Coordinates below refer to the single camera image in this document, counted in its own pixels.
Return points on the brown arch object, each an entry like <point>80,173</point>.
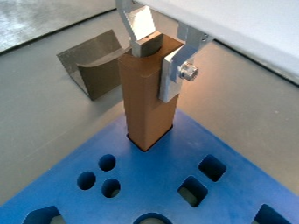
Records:
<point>149,115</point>

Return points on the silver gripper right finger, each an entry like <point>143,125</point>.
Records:
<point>178,67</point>

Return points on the black curved holder stand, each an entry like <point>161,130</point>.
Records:
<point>91,64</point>

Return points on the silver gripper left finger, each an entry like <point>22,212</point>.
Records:
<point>146,39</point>

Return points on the blue shape sorter block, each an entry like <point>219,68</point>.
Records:
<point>191,180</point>

